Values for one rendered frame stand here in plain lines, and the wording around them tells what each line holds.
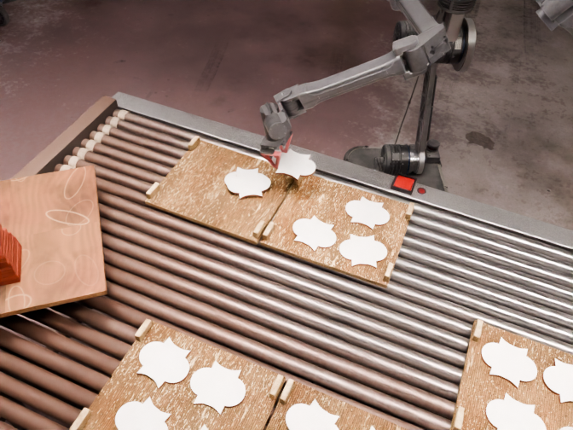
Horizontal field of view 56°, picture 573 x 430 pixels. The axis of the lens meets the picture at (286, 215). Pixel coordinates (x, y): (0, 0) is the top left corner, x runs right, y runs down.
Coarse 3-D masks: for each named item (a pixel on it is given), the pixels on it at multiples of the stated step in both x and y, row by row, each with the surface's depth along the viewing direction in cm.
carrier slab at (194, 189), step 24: (192, 168) 189; (216, 168) 190; (264, 168) 190; (168, 192) 181; (192, 192) 182; (216, 192) 182; (264, 192) 183; (192, 216) 174; (216, 216) 175; (240, 216) 175; (264, 216) 176
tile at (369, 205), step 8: (352, 200) 180; (360, 200) 180; (368, 200) 181; (352, 208) 178; (360, 208) 178; (368, 208) 178; (376, 208) 178; (352, 216) 176; (360, 216) 176; (368, 216) 176; (376, 216) 176; (384, 216) 176; (368, 224) 173; (376, 224) 174; (384, 224) 175
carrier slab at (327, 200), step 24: (312, 192) 183; (336, 192) 184; (360, 192) 184; (288, 216) 176; (312, 216) 176; (336, 216) 177; (264, 240) 169; (288, 240) 169; (336, 240) 170; (384, 240) 171; (336, 264) 163; (384, 264) 164
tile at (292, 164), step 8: (288, 152) 178; (272, 160) 175; (280, 160) 176; (288, 160) 176; (296, 160) 176; (304, 160) 176; (280, 168) 173; (288, 168) 173; (296, 168) 174; (304, 168) 174; (312, 168) 174; (296, 176) 171; (304, 176) 172
